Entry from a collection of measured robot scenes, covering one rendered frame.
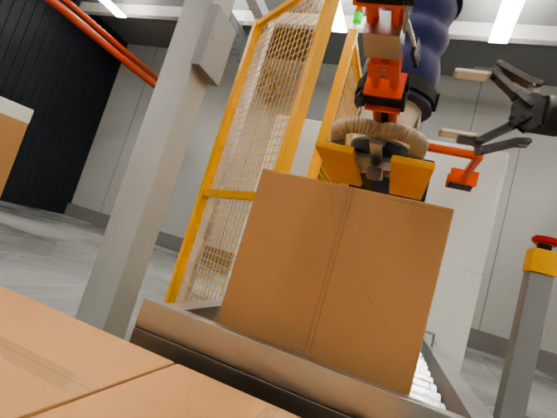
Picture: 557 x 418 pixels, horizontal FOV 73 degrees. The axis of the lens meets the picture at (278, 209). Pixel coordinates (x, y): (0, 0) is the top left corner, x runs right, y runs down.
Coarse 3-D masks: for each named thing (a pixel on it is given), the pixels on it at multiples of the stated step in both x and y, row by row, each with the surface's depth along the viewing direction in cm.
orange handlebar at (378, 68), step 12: (372, 12) 59; (396, 12) 58; (396, 24) 60; (372, 60) 72; (384, 60) 75; (372, 72) 75; (384, 72) 74; (396, 72) 73; (372, 84) 81; (396, 84) 78; (396, 120) 97; (432, 144) 108; (456, 156) 107; (468, 156) 105; (480, 156) 105; (468, 168) 114
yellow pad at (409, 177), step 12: (396, 156) 90; (396, 168) 94; (408, 168) 91; (420, 168) 88; (432, 168) 87; (396, 180) 104; (408, 180) 101; (420, 180) 98; (396, 192) 118; (408, 192) 114; (420, 192) 110
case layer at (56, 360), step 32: (0, 288) 79; (0, 320) 62; (32, 320) 66; (64, 320) 71; (0, 352) 51; (32, 352) 54; (64, 352) 57; (96, 352) 60; (128, 352) 64; (0, 384) 43; (32, 384) 45; (64, 384) 48; (96, 384) 50; (128, 384) 53; (160, 384) 56; (192, 384) 59; (224, 384) 63; (0, 416) 38; (32, 416) 39; (64, 416) 41; (96, 416) 43; (128, 416) 45; (160, 416) 47; (192, 416) 49; (224, 416) 52; (256, 416) 54; (288, 416) 58
